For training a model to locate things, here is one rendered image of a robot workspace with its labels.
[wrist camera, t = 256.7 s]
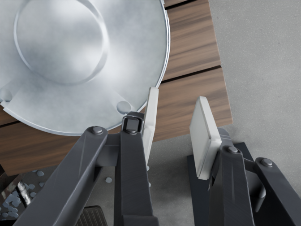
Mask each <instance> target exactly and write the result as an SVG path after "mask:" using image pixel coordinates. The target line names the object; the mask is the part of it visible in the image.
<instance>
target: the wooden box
mask: <svg viewBox="0 0 301 226"><path fill-rule="evenodd" d="M181 2H183V4H181V5H178V6H175V7H172V8H169V9H165V10H166V11H167V15H168V20H169V28H170V49H169V57H168V63H167V67H166V70H165V73H164V76H163V79H162V81H161V83H160V85H159V87H158V90H159V93H158V103H157V113H156V123H155V131H154V136H153V140H152V142H157V141H161V140H165V139H170V138H174V137H178V136H182V135H187V134H190V129H189V126H190V123H191V119H192V115H193V112H194V108H195V105H196V101H197V98H198V97H199V96H203V97H206V99H207V101H208V104H209V106H210V109H211V112H212V115H213V118H214V121H215V124H216V127H220V126H225V125H229V124H233V118H232V112H231V108H230V103H229V98H228V93H227V88H226V83H225V79H224V73H223V68H222V67H221V59H220V54H219V49H218V44H217V39H216V35H215V29H214V24H213V20H212V15H211V9H210V5H209V0H164V4H163V6H164V8H166V7H168V6H172V5H175V4H178V3H181ZM3 109H4V107H3V106H2V105H0V164H1V166H2V167H3V169H4V171H5V172H6V174H7V176H13V175H16V174H22V173H25V172H30V171H33V170H38V169H42V168H47V167H50V166H55V165H59V164H60V163H61V162H62V160H63V159H64V157H65V156H66V155H67V154H68V152H69V151H70V149H71V148H72V147H73V146H74V144H75V143H76V142H77V141H78V139H79V138H80V137H81V136H65V135H56V134H52V133H48V132H45V131H42V130H38V129H36V128H33V127H31V126H29V125H27V124H25V123H23V122H21V121H19V120H17V119H16V118H14V117H12V116H11V115H9V114H8V113H7V112H5V111H4V110H3Z"/></svg>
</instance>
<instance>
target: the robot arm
mask: <svg viewBox="0 0 301 226"><path fill-rule="evenodd" d="M158 93H159V90H158V88H157V87H150V89H149V93H148V98H147V103H146V109H145V113H139V112H135V111H130V112H129V113H127V115H126V116H124V117H123V118H122V124H121V130H120V132H119V133H115V134H108V131H107V129H105V128H103V127H100V126H91V127H88V128H87V129H86V130H85V131H84V133H83V134H82V135H81V137H80V138H79V139H78V141H77V142H76V143H75V144H74V146H73V147H72V148H71V149H70V151H69V152H68V154H67V155H66V156H65V157H64V159H63V160H62V162H61V163H60V164H59V165H58V166H57V168H56V169H55V170H54V172H53V173H52V174H51V176H50V177H49V178H48V180H47V181H46V182H45V183H44V185H43V186H42V187H41V189H40V190H39V191H38V193H37V194H36V195H35V197H34V198H33V199H32V201H31V202H30V203H29V204H28V206H27V207H26V208H25V210H24V211H23V212H22V214H21V215H20V216H19V218H18V219H17V220H16V221H15V223H14V224H13V225H12V226H75V225H76V223H77V221H78V219H79V217H80V215H81V213H82V211H83V209H84V207H85V205H86V203H87V201H88V199H89V197H90V195H91V193H92V191H93V189H94V187H95V185H96V183H97V181H98V179H99V177H100V175H101V173H102V171H103V167H104V166H115V190H114V226H159V220H158V218H157V217H154V215H153V208H152V202H151V193H150V187H149V180H148V174H147V163H148V158H149V154H150V150H151V145H152V140H153V136H154V131H155V123H156V113H157V103H158ZM189 129H190V135H191V141H192V147H193V155H194V161H195V167H196V173H197V177H198V179H203V180H207V179H209V177H210V174H211V172H212V177H211V180H210V183H209V185H208V188H207V191H209V190H210V197H209V221H208V226H254V225H256V226H301V198H300V196H299V195H298V194H297V192H296V191H295V190H294V188H293V187H292V185H291V184H290V182H289V181H288V180H287V179H286V177H285V176H284V174H283V173H282V171H281V170H280V169H279V167H278V166H277V164H276V163H274V162H273V161H272V160H270V159H268V158H264V157H257V158H256V160H255V162H253V161H250V160H247V159H245V158H243V154H242V152H241V151H240V150H239V149H238V148H236V147H234V145H233V143H232V140H231V138H230V136H229V133H228V132H227V131H226V130H225V129H224V128H219V127H216V124H215V121H214V118H213V115H212V112H211V109H210V106H209V104H208V101H207V99H206V97H203V96H199V97H198V98H197V101H196V105H195V108H194V112H193V115H192V119H191V123H190V126H189Z"/></svg>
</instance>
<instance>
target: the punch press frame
mask: <svg viewBox="0 0 301 226"><path fill-rule="evenodd" d="M15 189H16V191H17V193H18V195H19V197H20V199H21V201H22V203H23V205H24V207H25V208H26V207H27V206H28V204H29V203H30V202H31V201H32V198H31V196H30V195H29V192H28V190H27V188H26V186H25V184H24V182H23V180H21V181H20V182H19V183H18V185H17V186H16V187H15Z"/></svg>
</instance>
